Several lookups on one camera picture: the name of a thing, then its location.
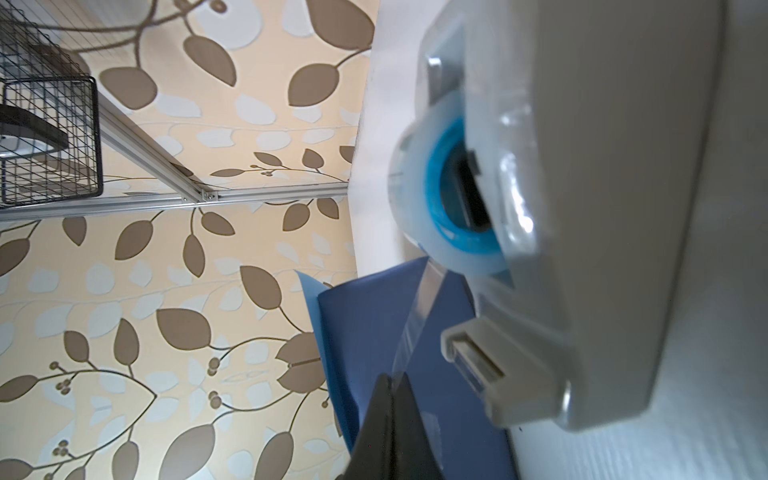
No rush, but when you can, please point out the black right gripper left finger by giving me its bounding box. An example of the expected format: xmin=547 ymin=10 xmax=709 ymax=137
xmin=342 ymin=374 xmax=393 ymax=480

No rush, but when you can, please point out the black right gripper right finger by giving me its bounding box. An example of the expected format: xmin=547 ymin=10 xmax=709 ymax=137
xmin=392 ymin=373 xmax=443 ymax=480

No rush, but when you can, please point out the blue wrapping paper sheet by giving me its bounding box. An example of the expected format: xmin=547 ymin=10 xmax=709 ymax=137
xmin=298 ymin=258 xmax=517 ymax=479

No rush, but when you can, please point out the clear tape strip pulled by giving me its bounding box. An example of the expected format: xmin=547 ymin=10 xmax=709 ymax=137
xmin=392 ymin=259 xmax=446 ymax=374

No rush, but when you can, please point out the grey tape dispenser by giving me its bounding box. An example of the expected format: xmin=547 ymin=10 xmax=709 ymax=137
xmin=387 ymin=1 xmax=727 ymax=430

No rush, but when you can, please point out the aluminium frame crossbar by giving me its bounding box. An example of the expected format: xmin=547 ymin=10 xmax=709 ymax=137
xmin=1 ymin=95 xmax=348 ymax=222

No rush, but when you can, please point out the back wall wire basket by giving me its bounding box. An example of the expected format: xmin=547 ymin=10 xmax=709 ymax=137
xmin=1 ymin=1 xmax=104 ymax=209

